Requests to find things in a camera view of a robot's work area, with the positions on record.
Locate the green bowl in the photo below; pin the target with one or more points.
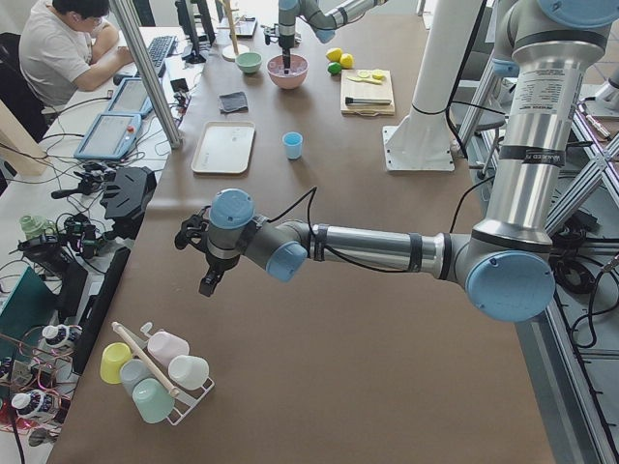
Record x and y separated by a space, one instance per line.
249 62

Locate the light blue cup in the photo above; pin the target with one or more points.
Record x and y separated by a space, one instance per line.
293 145

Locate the mint green cup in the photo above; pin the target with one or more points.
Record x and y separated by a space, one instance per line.
152 400

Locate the teach pendant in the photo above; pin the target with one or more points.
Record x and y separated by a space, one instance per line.
110 137
130 96

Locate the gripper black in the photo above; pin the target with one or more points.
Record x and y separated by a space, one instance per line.
217 265
286 43

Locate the wooden glass stand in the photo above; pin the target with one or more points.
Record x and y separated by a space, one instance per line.
232 50

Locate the teach pendant near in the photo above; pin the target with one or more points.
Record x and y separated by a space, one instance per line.
110 137

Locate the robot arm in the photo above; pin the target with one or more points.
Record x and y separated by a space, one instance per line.
502 263
323 24

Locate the yellow lemon left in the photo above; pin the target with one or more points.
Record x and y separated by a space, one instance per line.
346 61

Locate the grey folded cloth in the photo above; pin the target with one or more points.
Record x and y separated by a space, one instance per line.
233 102

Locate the white wire cup rack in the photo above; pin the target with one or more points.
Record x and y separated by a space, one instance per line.
187 400

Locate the black keyboard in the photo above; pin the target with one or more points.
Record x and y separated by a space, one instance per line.
159 49

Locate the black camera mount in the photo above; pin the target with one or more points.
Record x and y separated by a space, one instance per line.
125 199

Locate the bamboo cutting board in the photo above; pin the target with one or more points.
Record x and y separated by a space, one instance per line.
366 90

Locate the pink bowl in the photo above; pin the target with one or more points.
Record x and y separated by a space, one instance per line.
291 79

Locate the clear ice cubes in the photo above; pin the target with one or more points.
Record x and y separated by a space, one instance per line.
275 67

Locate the white cup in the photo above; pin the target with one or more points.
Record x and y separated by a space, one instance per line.
190 372

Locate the teach pendant far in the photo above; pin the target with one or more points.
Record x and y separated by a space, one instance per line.
130 96

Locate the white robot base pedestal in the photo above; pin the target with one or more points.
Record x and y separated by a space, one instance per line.
421 141

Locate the green lime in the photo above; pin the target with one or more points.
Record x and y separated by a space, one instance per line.
334 68

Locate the yellow plastic knife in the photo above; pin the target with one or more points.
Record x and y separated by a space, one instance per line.
364 80

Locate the aluminium frame post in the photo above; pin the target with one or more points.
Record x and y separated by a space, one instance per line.
128 20

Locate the cream rabbit tray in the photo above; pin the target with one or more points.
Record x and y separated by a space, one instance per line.
224 148

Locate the wooden rack handle rod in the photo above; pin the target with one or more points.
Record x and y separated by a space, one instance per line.
136 346

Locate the seated person white shirt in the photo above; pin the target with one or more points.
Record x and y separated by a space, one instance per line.
69 46

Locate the pink cup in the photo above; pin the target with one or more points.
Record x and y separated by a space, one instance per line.
164 347

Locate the yellow cup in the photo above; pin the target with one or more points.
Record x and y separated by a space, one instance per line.
114 356

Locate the grey cup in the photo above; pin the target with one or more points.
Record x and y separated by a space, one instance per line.
132 373

